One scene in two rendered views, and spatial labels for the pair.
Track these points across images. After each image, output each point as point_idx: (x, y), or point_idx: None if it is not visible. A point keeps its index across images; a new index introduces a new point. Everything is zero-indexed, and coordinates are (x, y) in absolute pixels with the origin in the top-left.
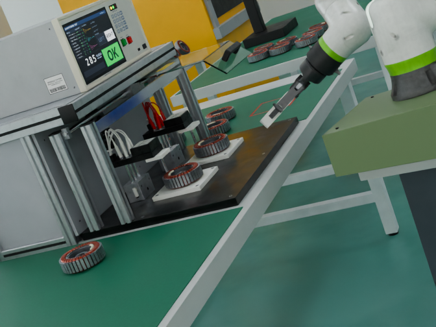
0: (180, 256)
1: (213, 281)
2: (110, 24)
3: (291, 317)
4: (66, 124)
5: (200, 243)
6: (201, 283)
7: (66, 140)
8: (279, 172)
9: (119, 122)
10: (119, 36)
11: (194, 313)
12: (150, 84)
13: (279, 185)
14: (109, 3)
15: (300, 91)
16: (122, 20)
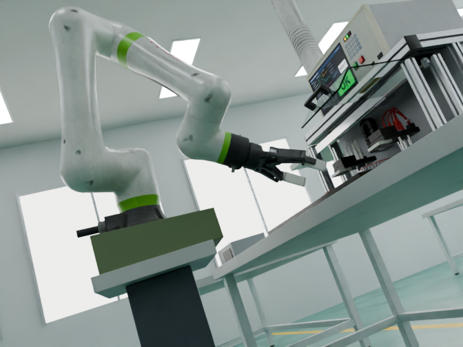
0: None
1: (237, 264)
2: (344, 56)
3: None
4: (359, 129)
5: None
6: (232, 261)
7: (333, 148)
8: (286, 230)
9: (411, 116)
10: (351, 61)
11: (230, 269)
12: (363, 103)
13: (284, 239)
14: (344, 34)
15: (258, 172)
16: (355, 43)
